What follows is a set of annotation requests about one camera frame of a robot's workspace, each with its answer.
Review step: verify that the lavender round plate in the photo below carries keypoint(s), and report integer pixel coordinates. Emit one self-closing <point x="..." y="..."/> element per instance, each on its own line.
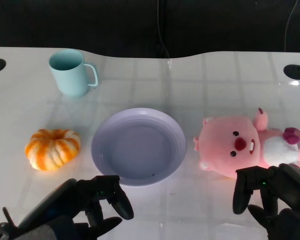
<point x="138" y="147"/>

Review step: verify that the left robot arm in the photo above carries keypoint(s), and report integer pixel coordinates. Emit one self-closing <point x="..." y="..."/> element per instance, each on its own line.
<point x="37" y="231"/>

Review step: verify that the pink plush doll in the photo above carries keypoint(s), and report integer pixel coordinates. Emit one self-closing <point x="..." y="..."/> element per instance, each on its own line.
<point x="230" y="147"/>

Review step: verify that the orange white striped pumpkin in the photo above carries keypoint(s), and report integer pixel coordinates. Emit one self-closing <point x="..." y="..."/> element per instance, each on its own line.
<point x="52" y="148"/>

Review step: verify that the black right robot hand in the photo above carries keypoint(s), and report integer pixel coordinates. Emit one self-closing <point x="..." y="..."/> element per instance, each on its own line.
<point x="285" y="180"/>

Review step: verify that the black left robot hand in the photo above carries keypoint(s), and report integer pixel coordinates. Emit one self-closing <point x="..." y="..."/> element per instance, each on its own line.
<point x="107" y="190"/>

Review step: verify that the light blue mug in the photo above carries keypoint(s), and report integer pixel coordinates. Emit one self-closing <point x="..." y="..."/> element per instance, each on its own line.
<point x="68" y="75"/>

